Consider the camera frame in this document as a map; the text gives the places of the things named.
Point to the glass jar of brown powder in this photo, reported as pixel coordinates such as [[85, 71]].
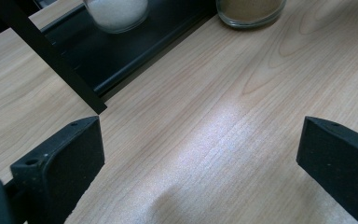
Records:
[[250, 11]]

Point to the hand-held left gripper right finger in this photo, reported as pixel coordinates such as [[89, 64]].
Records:
[[341, 161]]

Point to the black metal two-tier rack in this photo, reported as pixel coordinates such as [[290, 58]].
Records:
[[105, 59]]

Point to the glass jar of white powder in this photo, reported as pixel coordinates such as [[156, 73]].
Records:
[[116, 14]]

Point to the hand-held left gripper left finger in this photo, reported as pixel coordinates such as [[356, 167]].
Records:
[[62, 168]]

